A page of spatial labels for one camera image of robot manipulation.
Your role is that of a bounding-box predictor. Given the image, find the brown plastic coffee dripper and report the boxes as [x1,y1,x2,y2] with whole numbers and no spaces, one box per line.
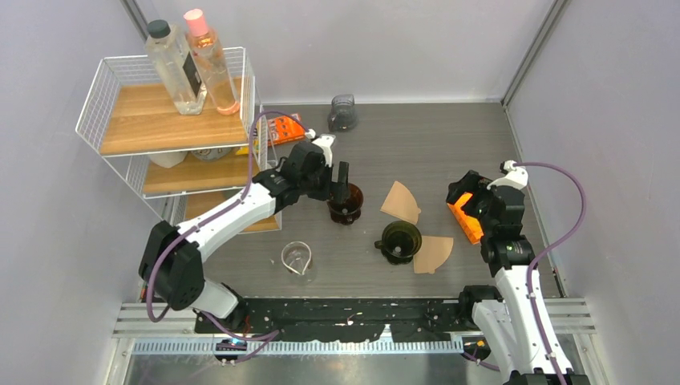
[327,184,364,225]

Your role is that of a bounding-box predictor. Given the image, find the brown paper coffee filter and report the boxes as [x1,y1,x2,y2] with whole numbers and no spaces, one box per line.
[380,181,421,225]
[413,236,454,274]

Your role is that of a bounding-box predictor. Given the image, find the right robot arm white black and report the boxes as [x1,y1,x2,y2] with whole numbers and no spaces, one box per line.
[446,165,590,384]

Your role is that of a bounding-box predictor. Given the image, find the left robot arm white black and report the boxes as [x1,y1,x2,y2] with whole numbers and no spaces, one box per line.
[139,134,350,332]

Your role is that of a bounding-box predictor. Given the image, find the dark green coffee dripper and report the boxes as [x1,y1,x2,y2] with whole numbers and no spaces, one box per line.
[374,221,423,265]

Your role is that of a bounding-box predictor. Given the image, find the orange Scrub Daddy sponge package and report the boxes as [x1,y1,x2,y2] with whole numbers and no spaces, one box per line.
[447,192,484,245]

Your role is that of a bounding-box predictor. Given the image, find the small orange box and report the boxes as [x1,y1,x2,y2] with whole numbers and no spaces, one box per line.
[266,113,306,147]

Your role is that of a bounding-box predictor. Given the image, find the grey plastic measuring cup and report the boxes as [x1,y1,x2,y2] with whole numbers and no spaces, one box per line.
[327,94,358,132]

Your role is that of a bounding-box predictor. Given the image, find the clear glass carafe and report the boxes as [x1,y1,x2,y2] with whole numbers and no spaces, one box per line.
[281,241,318,286]

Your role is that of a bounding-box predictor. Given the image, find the round tin on shelf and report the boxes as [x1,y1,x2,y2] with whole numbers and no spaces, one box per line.
[191,148,232,162]

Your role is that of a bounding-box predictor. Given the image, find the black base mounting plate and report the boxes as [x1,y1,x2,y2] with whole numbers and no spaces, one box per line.
[217,298,479,342]

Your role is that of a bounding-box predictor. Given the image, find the white jug on shelf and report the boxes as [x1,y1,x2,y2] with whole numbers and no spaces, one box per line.
[148,152,188,168]

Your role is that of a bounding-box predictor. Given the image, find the clear bottle black cap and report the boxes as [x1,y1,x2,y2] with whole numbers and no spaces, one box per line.
[145,19,207,116]

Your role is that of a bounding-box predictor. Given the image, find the pink bottle pink cap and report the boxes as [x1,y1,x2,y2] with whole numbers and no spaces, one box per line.
[183,8,241,116]

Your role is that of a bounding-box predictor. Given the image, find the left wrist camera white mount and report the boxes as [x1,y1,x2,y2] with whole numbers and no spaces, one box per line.
[305,129,336,168]

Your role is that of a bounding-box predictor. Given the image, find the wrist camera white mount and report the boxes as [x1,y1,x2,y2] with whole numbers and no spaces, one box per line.
[305,129,336,168]
[487,160,528,190]

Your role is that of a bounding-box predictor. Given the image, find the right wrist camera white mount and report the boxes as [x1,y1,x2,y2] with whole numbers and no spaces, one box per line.
[487,160,528,190]

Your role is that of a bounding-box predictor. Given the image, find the white wire shelf rack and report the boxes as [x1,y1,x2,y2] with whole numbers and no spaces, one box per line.
[75,47,273,225]

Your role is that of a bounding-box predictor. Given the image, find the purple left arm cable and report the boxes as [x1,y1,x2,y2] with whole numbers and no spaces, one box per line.
[144,110,314,365]

